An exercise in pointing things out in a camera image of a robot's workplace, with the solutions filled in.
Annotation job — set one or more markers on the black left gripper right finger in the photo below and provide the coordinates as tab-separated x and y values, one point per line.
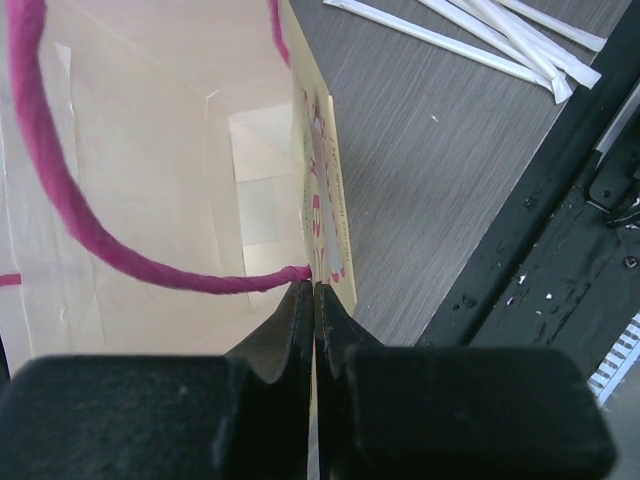
336	333

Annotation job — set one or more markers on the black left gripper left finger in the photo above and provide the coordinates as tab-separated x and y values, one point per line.
272	418

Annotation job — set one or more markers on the pink paper gift bag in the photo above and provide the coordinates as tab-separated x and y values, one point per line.
199	134

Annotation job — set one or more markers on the white wrapped straw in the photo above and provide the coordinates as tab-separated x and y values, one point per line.
586	39
518	66
474	22
582	73

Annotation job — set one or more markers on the perforated metal rail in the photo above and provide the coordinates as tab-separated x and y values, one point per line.
617	362

